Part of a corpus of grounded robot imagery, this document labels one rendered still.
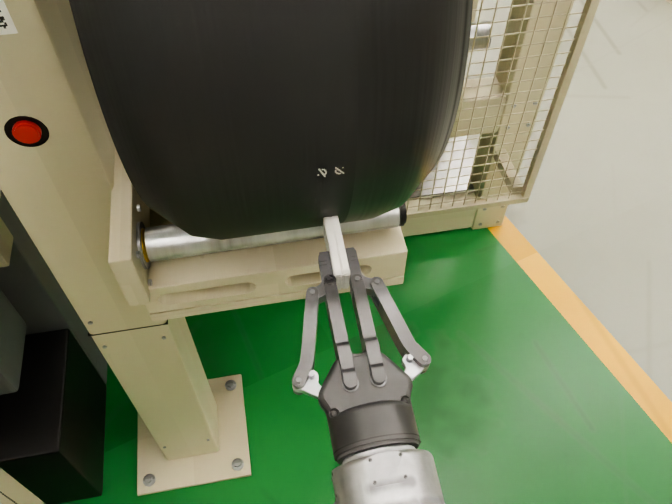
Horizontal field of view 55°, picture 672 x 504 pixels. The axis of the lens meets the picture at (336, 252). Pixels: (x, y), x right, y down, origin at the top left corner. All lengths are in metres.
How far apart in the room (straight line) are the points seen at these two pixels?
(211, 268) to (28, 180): 0.24
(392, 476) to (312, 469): 1.12
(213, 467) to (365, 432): 1.13
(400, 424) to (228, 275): 0.39
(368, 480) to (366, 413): 0.05
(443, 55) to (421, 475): 0.33
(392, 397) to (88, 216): 0.50
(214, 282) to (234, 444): 0.86
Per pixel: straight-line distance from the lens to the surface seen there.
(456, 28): 0.54
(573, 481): 1.72
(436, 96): 0.54
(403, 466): 0.53
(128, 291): 0.84
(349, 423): 0.54
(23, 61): 0.75
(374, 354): 0.58
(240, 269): 0.85
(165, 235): 0.83
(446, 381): 1.75
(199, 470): 1.66
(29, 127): 0.80
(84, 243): 0.95
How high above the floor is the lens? 1.55
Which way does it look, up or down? 53 degrees down
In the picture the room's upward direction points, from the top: straight up
